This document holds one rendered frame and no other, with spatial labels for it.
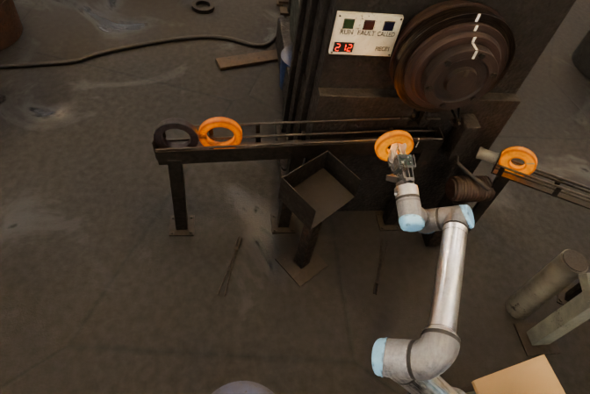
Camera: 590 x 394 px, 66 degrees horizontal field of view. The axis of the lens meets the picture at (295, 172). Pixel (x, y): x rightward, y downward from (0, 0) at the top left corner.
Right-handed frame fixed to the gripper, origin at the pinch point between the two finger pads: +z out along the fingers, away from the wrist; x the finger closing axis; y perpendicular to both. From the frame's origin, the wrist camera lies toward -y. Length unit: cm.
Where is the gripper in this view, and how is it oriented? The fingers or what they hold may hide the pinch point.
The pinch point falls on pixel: (395, 142)
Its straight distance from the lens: 189.7
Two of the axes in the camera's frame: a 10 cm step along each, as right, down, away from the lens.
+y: 1.6, -4.0, -9.0
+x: -9.9, 0.0, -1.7
